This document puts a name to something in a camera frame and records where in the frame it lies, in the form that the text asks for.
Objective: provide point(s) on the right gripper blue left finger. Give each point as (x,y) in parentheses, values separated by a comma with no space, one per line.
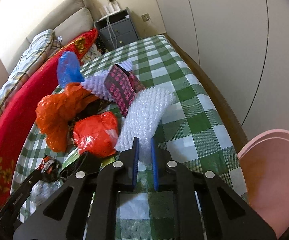
(135,150)

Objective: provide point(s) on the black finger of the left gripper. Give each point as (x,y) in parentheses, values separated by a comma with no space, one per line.
(11,209)

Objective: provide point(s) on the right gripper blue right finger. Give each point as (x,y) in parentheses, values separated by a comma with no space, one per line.
(154,164)

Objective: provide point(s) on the white bubble wrap sheet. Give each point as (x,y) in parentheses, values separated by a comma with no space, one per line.
(143,119)

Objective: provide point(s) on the purple foam fruit net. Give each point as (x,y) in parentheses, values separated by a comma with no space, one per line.
(95,84)

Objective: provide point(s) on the red plastic bag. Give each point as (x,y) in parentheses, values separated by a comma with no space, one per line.
(97,134)

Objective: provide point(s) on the clear crumpled plastic wrap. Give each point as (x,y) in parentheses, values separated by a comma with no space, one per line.
(43,190)

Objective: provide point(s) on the green white snack pouch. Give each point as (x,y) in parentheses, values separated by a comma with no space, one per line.
(87,162)

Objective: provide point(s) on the pink patterned black box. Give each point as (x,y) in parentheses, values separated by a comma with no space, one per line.
(122,85)

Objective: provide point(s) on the red black snack wrapper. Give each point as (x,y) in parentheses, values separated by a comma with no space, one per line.
(49,168)

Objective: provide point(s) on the red floral blanket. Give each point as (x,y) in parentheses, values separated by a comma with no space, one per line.
(19,115)

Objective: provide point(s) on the orange plastic bag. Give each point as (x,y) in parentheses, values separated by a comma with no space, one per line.
(54,111)

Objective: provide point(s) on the blue plastic bag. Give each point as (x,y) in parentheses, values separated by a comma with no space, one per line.
(68,69)

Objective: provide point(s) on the grey bedside cabinet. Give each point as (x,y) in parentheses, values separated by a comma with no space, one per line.
(117,30)

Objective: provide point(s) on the pink plastic basin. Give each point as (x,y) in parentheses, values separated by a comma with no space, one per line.
(265,165)

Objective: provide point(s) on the plaid folded quilt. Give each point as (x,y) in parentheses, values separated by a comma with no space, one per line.
(31,59)

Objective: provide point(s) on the white router on cabinet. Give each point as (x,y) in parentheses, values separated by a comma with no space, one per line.
(111,8)

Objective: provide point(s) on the beige upholstered headboard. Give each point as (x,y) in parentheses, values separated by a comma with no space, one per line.
(69,19)

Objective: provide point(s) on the white wardrobe doors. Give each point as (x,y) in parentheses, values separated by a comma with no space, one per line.
(243,47)

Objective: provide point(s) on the brass wall socket lower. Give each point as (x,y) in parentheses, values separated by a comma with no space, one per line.
(145,17)

